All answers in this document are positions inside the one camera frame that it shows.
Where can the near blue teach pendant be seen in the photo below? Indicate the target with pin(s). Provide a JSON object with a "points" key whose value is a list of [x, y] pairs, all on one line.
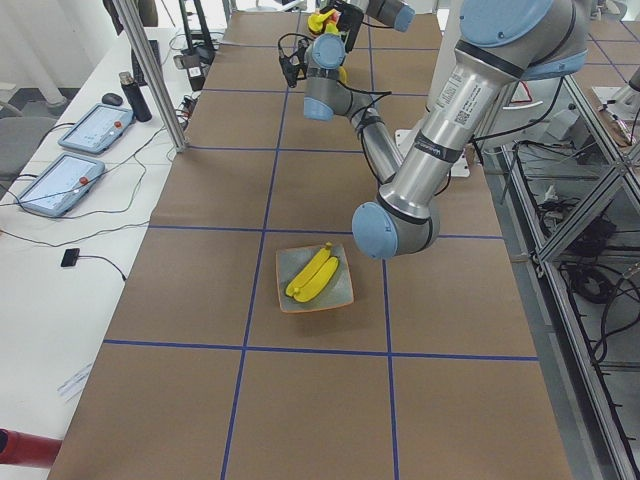
{"points": [[61, 185]]}

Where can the black computer mouse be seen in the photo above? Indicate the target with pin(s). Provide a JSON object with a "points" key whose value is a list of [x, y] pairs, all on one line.
{"points": [[112, 99]]}

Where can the black water bottle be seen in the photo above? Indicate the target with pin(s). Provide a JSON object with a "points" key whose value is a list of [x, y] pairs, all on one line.
{"points": [[134, 95]]}

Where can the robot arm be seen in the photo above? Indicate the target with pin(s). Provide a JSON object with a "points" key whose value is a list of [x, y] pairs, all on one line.
{"points": [[500, 42], [394, 14]]}

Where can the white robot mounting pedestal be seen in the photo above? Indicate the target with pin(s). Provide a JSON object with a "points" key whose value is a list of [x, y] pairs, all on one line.
{"points": [[437, 124]]}

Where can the red object at edge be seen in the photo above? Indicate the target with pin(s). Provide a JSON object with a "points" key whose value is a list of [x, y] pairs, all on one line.
{"points": [[27, 450]]}

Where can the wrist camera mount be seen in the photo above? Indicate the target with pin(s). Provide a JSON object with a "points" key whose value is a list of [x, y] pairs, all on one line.
{"points": [[294, 66]]}

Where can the far blue teach pendant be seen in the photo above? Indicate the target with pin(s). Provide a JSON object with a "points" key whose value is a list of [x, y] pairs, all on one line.
{"points": [[98, 129]]}

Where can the grey square plate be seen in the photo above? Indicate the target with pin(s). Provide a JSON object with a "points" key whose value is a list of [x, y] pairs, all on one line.
{"points": [[338, 292]]}

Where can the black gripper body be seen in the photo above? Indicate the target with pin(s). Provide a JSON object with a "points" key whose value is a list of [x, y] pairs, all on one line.
{"points": [[350, 22]]}

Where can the aluminium frame post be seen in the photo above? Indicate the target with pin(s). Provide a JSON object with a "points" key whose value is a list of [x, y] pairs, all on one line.
{"points": [[129, 18]]}

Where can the blue teach pendant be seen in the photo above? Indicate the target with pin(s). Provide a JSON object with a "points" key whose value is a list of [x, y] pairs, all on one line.
{"points": [[98, 129], [61, 185]]}

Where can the yellow banana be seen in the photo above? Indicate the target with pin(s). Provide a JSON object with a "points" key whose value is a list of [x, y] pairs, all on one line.
{"points": [[309, 270], [318, 282], [319, 23]]}

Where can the small black puck device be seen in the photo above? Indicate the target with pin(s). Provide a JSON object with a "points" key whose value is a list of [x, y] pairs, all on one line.
{"points": [[70, 257]]}

